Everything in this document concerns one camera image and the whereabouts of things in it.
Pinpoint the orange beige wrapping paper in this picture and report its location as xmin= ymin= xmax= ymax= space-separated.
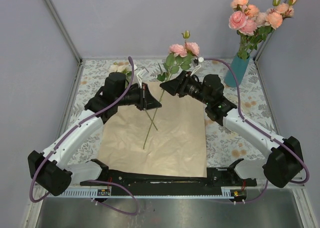
xmin=97 ymin=82 xmax=207 ymax=178

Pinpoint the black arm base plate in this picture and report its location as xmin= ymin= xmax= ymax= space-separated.
xmin=92 ymin=167 xmax=257 ymax=187

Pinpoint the teal cylindrical vase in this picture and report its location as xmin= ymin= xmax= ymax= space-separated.
xmin=224 ymin=55 xmax=250 ymax=88

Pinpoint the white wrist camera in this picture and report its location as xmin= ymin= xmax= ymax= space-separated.
xmin=133 ymin=64 xmax=149 ymax=88
xmin=191 ymin=57 xmax=204 ymax=76

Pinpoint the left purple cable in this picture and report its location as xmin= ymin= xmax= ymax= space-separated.
xmin=29 ymin=55 xmax=140 ymax=216

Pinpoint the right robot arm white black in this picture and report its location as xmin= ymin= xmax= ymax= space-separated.
xmin=160 ymin=71 xmax=303 ymax=188

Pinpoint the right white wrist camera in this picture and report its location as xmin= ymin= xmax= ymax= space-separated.
xmin=191 ymin=57 xmax=204 ymax=76

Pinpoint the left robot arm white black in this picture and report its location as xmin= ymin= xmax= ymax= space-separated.
xmin=27 ymin=72 xmax=162 ymax=196

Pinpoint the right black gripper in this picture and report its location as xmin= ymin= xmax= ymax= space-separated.
xmin=159 ymin=70 xmax=212 ymax=106

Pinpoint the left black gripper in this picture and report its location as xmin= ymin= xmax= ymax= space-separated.
xmin=116 ymin=82 xmax=162 ymax=111

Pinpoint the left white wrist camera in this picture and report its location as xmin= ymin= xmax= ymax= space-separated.
xmin=133 ymin=64 xmax=149 ymax=88

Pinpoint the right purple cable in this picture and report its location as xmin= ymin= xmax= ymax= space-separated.
xmin=203 ymin=57 xmax=310 ymax=205

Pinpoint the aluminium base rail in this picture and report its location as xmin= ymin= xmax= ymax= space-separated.
xmin=34 ymin=168 xmax=306 ymax=189

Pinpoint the floral patterned table mat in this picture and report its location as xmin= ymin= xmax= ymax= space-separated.
xmin=69 ymin=59 xmax=277 ymax=167

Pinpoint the white slotted cable duct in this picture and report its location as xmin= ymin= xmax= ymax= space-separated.
xmin=58 ymin=184 xmax=247 ymax=199

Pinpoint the left aluminium frame post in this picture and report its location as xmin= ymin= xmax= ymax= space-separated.
xmin=43 ymin=0 xmax=83 ymax=64

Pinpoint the purple cable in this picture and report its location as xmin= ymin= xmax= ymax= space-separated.
xmin=203 ymin=57 xmax=310 ymax=205
xmin=29 ymin=55 xmax=140 ymax=216

